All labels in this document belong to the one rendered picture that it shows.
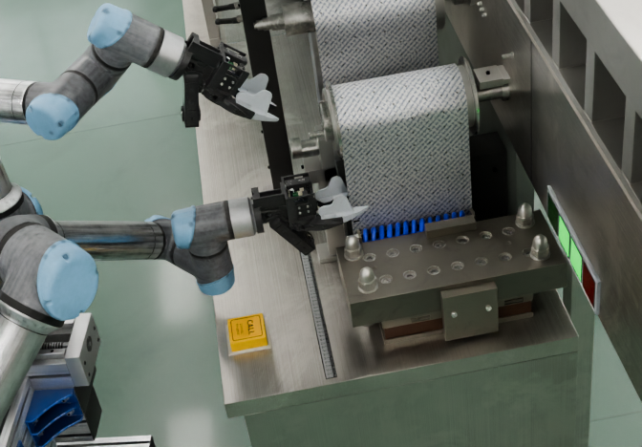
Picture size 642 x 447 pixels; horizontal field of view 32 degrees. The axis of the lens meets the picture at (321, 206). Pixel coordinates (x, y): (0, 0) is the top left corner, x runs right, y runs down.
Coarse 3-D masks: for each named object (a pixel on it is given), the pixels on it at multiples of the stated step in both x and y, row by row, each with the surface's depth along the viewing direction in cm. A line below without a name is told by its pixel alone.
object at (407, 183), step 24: (432, 144) 204; (456, 144) 205; (360, 168) 205; (384, 168) 206; (408, 168) 207; (432, 168) 207; (456, 168) 208; (360, 192) 208; (384, 192) 209; (408, 192) 210; (432, 192) 211; (456, 192) 212; (360, 216) 212; (384, 216) 213; (408, 216) 214; (432, 216) 214
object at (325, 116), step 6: (324, 102) 204; (324, 108) 202; (324, 114) 201; (330, 114) 201; (324, 120) 201; (330, 120) 201; (324, 126) 202; (330, 126) 202; (324, 132) 204; (330, 132) 202; (330, 138) 204
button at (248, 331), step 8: (232, 320) 214; (240, 320) 214; (248, 320) 213; (256, 320) 213; (264, 320) 215; (232, 328) 212; (240, 328) 212; (248, 328) 212; (256, 328) 211; (264, 328) 211; (232, 336) 210; (240, 336) 210; (248, 336) 210; (256, 336) 210; (264, 336) 209; (232, 344) 209; (240, 344) 209; (248, 344) 210; (256, 344) 210; (264, 344) 210
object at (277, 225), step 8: (272, 224) 207; (280, 224) 207; (280, 232) 208; (288, 232) 209; (296, 232) 210; (304, 232) 213; (288, 240) 210; (296, 240) 210; (304, 240) 211; (312, 240) 214; (304, 248) 212; (312, 248) 212
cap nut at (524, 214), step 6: (522, 204) 207; (528, 204) 207; (522, 210) 207; (528, 210) 207; (516, 216) 209; (522, 216) 207; (528, 216) 207; (516, 222) 210; (522, 222) 208; (528, 222) 208; (534, 222) 209
